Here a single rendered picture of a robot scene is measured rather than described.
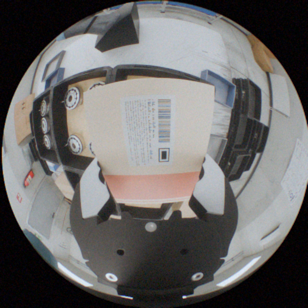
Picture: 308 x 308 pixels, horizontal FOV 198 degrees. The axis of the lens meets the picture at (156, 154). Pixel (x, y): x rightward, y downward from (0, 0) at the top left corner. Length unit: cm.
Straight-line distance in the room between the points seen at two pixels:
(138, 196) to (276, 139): 295
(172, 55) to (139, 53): 16
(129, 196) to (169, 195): 6
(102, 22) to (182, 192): 55
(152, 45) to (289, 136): 284
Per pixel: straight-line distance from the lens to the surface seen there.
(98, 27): 48
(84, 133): 50
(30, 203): 334
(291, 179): 290
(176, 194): 15
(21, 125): 308
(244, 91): 110
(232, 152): 120
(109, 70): 31
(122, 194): 15
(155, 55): 56
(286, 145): 287
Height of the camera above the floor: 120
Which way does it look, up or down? 58 degrees down
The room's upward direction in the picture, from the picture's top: 175 degrees clockwise
